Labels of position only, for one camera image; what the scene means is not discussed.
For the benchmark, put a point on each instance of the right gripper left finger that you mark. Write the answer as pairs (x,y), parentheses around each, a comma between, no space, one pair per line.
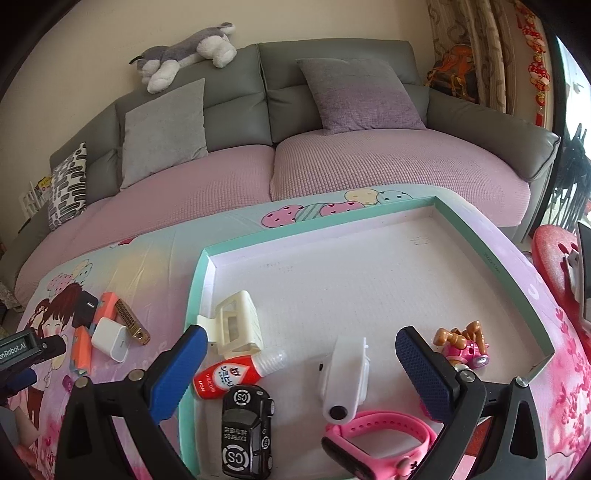
(89,446)

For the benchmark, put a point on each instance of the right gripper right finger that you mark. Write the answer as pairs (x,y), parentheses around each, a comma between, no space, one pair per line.
(513,446)

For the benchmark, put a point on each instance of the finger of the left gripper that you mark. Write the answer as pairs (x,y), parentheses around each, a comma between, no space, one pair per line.
(20,382)
(52,347)

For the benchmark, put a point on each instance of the blue orange toy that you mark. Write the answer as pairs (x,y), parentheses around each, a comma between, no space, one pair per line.
(81,351)
(106,309)

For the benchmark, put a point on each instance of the black power adapter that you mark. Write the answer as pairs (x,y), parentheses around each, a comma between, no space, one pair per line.
(84,310)

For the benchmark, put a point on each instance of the white charger plug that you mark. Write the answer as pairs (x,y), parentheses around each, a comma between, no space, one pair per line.
(111,339)

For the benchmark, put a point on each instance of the gold patterned lighter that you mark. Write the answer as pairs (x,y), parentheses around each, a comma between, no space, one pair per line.
(131,322)

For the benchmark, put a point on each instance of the pink puppy toy figure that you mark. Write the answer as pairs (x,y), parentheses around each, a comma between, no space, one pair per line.
(465,349)

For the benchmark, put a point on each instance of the red white glue bottle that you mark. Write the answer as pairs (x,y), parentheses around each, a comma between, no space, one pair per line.
(213,382)

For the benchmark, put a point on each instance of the black toy express car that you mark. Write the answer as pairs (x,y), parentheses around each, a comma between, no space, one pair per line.
(246,452)

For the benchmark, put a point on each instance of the white plastic hair claw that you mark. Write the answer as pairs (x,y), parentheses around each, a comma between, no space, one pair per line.
(234,330)

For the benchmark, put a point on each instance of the white clip device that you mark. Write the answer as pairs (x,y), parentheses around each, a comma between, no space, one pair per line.
(344,379)

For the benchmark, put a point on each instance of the cartoon printed bedsheet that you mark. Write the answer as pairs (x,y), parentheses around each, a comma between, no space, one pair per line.
(153,273)

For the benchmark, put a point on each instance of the books on shelf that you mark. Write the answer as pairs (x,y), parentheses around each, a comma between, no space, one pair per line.
(35,196)

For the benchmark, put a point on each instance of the black white patterned cushion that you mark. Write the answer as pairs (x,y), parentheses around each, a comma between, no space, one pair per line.
(68,189)

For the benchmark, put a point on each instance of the smartphone on white stand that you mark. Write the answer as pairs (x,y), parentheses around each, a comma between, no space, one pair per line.
(578,263)

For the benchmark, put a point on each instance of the teal shallow box tray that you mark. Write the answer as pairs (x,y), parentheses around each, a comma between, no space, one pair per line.
(365,274)

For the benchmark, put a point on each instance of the red plastic stool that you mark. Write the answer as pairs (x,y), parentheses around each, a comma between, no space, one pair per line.
(550,245)

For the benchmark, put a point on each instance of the light grey cushion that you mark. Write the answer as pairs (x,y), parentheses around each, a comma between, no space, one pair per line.
(163,133)

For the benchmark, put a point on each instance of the grey white plush dog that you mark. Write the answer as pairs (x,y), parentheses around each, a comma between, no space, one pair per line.
(159,65)

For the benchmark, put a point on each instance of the grey sofa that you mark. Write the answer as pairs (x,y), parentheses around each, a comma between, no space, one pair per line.
(263,99)

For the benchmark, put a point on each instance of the pink sofa cover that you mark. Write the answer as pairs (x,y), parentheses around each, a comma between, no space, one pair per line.
(303,165)

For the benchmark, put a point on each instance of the red chinese knot decoration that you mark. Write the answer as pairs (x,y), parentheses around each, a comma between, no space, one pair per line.
(531,28)

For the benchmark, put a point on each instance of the orange patterned bag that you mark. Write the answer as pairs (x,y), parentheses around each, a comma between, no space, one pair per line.
(455,74)

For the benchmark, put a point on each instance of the purple grey cushion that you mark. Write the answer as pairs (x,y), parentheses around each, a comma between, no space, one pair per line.
(359,94)

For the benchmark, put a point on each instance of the patterned curtain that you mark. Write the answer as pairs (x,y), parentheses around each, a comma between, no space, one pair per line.
(474,53)

